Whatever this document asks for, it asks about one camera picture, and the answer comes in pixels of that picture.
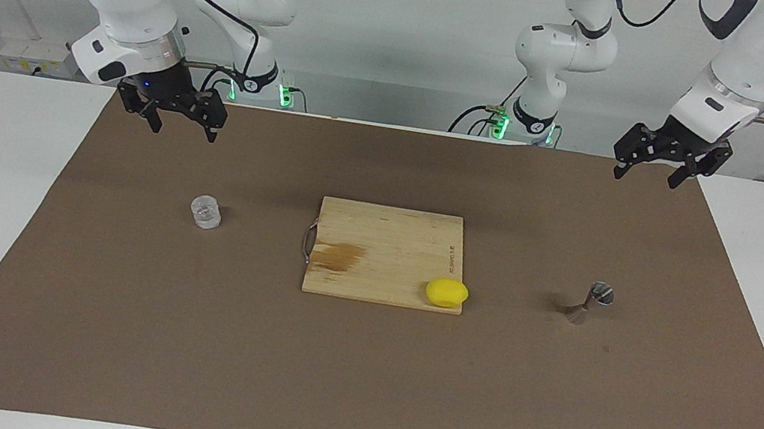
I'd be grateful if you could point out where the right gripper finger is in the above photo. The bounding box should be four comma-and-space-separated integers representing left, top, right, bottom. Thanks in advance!
190, 88, 231, 144
112, 79, 169, 135

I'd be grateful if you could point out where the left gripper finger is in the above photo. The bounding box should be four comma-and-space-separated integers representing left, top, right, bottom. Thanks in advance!
666, 136, 734, 197
610, 120, 661, 184

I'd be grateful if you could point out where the clear glass cup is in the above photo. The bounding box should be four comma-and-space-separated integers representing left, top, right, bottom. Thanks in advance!
188, 193, 225, 232

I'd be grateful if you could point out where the steel double jigger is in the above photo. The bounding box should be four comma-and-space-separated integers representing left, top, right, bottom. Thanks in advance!
563, 277, 618, 330

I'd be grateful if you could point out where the wooden cutting board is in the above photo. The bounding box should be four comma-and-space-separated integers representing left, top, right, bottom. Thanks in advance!
296, 193, 477, 317

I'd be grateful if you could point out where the yellow lemon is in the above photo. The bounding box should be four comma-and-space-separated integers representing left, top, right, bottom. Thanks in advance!
423, 275, 472, 312

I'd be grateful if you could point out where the brown table mat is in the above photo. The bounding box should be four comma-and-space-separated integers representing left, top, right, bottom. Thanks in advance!
0, 65, 764, 429

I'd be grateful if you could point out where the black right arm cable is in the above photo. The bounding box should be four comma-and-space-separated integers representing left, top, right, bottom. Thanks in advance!
133, 0, 267, 101

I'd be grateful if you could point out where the white wall outlet box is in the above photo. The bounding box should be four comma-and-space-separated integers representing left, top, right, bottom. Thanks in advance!
0, 33, 84, 81

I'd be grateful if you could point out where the black base cable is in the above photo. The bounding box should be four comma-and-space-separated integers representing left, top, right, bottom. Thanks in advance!
448, 65, 528, 143

